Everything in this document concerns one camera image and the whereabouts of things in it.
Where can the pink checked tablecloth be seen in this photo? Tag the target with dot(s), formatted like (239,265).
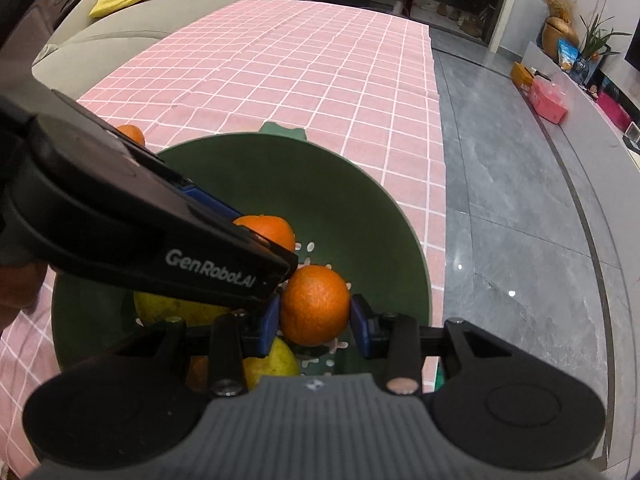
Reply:
(300,85)

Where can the black framed glass door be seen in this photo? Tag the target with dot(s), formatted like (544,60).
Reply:
(500,10)

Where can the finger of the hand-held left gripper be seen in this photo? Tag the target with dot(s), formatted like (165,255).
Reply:
(265,244)
(210,202)

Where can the blue snack bag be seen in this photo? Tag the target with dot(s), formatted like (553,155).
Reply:
(567,55)

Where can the black television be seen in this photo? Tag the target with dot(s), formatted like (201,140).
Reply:
(634,52)

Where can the magenta box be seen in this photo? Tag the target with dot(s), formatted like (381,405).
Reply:
(612,109)

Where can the glass jar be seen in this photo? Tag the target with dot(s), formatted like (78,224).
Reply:
(581,71)

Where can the pink box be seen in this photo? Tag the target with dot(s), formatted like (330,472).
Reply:
(547,102)

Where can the orange box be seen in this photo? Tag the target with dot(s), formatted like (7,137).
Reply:
(521,75)

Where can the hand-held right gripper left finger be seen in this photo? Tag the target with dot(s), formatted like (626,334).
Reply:
(270,322)

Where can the golden vase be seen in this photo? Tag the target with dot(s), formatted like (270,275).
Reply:
(560,37)

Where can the beige sofa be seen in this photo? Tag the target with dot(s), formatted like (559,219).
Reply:
(150,25)

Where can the grey television console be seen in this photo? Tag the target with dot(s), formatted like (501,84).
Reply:
(595,130)

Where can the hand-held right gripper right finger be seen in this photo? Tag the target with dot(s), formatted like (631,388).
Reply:
(361,327)

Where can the yellow-green pear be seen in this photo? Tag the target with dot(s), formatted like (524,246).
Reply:
(170,310)
(275,362)

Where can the person's left forearm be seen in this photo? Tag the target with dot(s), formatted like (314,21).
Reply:
(20,292)

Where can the white small device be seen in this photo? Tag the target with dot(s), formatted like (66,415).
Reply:
(632,134)

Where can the dried pampas grass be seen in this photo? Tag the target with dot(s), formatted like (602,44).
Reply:
(559,2)

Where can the green potted plant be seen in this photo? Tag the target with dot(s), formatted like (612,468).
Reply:
(597,42)

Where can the green colander bowl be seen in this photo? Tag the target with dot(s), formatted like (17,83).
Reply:
(325,195)

